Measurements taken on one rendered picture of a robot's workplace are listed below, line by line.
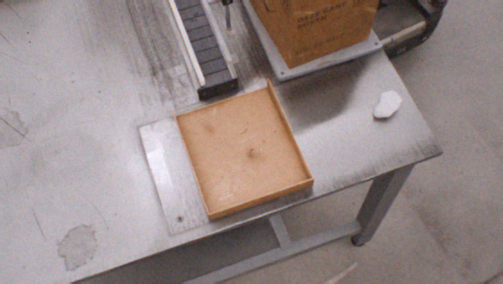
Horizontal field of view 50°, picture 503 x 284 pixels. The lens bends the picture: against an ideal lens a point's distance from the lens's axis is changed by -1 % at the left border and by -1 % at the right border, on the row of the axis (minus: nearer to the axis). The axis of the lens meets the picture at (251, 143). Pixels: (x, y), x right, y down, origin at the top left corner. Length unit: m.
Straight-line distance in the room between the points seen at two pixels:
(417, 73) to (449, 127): 0.30
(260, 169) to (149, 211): 0.28
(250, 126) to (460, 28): 1.62
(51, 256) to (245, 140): 0.53
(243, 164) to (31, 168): 0.52
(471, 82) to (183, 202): 1.65
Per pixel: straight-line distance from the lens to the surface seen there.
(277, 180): 1.30
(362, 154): 1.36
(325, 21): 1.35
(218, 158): 1.33
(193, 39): 1.47
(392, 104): 1.41
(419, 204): 2.26
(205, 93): 1.40
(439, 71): 2.60
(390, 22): 2.39
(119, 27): 1.61
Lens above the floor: 2.03
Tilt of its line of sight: 63 degrees down
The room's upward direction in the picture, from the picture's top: 2 degrees counter-clockwise
